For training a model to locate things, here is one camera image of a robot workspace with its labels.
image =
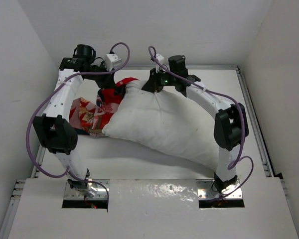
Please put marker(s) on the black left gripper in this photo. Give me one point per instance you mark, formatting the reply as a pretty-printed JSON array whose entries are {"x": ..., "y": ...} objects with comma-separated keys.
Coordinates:
[{"x": 107, "y": 82}]

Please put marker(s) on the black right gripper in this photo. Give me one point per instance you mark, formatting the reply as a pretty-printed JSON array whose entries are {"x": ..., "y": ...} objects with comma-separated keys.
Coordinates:
[{"x": 153, "y": 84}]

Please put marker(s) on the white pillow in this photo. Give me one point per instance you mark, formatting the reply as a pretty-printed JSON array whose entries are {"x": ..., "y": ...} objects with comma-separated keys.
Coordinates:
[{"x": 167, "y": 122}]

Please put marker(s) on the red patterned pillowcase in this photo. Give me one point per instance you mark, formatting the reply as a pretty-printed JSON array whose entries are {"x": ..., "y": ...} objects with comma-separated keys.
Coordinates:
[{"x": 89, "y": 118}]

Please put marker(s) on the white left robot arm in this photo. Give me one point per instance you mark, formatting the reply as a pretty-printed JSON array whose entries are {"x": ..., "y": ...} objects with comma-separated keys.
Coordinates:
[{"x": 53, "y": 127}]

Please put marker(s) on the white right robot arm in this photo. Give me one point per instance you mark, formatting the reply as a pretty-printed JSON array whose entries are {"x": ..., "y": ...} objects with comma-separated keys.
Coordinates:
[{"x": 230, "y": 121}]

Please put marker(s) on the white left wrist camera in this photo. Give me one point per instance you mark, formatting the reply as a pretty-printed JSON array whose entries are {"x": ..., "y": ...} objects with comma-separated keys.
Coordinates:
[{"x": 112, "y": 61}]

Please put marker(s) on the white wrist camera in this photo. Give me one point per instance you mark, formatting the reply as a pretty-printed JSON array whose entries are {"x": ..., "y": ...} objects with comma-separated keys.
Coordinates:
[
  {"x": 159, "y": 59},
  {"x": 112, "y": 61}
]

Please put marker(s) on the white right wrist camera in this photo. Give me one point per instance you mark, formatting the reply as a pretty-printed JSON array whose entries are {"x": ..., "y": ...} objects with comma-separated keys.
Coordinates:
[{"x": 159, "y": 59}]

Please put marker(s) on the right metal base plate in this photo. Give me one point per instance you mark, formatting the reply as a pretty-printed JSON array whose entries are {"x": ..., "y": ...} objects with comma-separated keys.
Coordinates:
[{"x": 206, "y": 190}]

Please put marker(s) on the metal base plate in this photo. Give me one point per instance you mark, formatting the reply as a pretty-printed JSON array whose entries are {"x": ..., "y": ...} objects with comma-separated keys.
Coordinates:
[
  {"x": 206, "y": 190},
  {"x": 93, "y": 190}
]

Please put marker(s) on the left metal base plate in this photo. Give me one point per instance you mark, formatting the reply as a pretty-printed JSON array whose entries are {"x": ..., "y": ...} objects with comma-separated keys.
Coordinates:
[{"x": 93, "y": 190}]

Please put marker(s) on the aluminium table frame rail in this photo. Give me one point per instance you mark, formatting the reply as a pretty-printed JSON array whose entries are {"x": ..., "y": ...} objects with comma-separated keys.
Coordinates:
[{"x": 254, "y": 125}]

